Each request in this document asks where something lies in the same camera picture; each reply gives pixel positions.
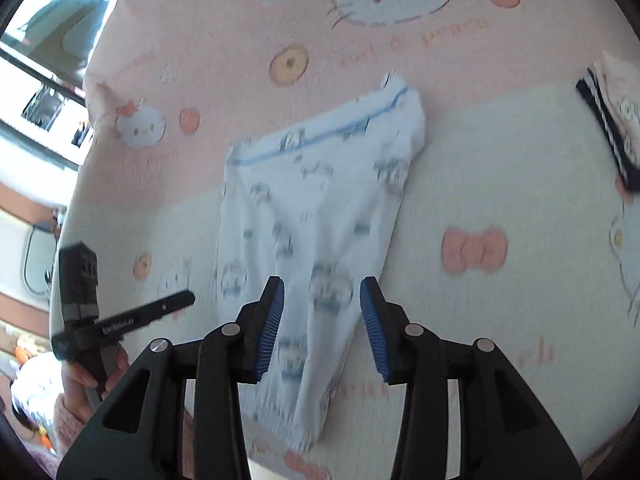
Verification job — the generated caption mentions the pink fluffy sleeve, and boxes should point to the pink fluffy sleeve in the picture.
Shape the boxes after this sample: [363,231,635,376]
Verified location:
[53,394,93,456]

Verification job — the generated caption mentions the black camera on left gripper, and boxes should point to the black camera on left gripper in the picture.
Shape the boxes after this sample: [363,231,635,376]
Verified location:
[58,243,99,324]

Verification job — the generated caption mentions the white blue cartoon print pants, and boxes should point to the white blue cartoon print pants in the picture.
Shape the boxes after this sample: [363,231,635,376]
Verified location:
[216,74,425,451]

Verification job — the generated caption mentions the folded pink navy garment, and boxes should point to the folded pink navy garment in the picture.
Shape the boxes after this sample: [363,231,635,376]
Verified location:
[576,52,639,195]

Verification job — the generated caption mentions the person's left hand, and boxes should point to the person's left hand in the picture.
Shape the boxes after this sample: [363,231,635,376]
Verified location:
[62,346,130,424]

